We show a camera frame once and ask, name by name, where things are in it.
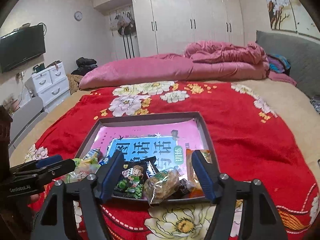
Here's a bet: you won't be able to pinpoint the blue cookie snack packet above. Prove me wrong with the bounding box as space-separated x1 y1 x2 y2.
98 155 111 165

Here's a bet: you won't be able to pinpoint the orange cracker packet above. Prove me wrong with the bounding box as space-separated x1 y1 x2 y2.
185 148 213 198

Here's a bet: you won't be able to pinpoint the gold wafer snack packet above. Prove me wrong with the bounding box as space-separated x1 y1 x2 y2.
73 148 103 167

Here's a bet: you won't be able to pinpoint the green pea snack packet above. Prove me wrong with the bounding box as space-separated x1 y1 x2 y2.
113 161 147 199

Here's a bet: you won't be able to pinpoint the green egg roll packet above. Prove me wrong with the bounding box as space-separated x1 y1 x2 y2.
61 164 100 184

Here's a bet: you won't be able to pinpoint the clear nut bar packet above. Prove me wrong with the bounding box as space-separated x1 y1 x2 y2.
143 168 180 205

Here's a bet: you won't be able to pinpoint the dark shallow box tray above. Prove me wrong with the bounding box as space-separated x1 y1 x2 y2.
74 112 220 204

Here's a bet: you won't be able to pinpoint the grey chair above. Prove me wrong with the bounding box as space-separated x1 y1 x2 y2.
9 96 48 156

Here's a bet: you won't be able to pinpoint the pink Chinese picture book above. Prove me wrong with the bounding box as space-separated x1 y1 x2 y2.
91 119 207 179

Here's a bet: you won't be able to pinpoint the red floral blanket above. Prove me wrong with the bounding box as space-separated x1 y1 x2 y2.
25 81 319 239

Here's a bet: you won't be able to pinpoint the white drawer cabinet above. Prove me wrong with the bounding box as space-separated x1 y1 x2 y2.
25 61 71 113

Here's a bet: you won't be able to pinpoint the brown fuzzy blanket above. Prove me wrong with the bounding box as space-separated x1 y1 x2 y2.
66 74 83 95

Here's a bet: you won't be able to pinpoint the black clothes pile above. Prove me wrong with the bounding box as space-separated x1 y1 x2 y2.
71 57 98 76

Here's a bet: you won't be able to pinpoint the beige bed sheet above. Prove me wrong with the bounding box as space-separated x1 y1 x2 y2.
10 79 319 181

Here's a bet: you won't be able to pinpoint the pink quilt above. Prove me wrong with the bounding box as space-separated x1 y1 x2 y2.
79 41 297 89

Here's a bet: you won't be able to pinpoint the grey patterned cloth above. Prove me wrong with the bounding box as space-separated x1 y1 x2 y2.
310 95 320 114

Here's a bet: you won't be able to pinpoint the blue purple clothes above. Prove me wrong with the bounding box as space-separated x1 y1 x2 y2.
267 54 291 76

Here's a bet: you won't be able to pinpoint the grey padded headboard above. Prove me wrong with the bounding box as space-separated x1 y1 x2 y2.
256 30 320 98

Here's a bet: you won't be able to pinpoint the white wardrobe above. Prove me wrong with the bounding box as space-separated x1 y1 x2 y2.
93 0 244 57

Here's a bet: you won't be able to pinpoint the black wall television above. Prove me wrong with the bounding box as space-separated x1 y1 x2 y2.
1 25 46 73

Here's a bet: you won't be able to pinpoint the round wall clock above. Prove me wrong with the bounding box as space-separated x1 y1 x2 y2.
74 11 83 22

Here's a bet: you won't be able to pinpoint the floral wall painting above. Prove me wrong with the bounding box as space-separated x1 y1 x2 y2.
266 0 319 38

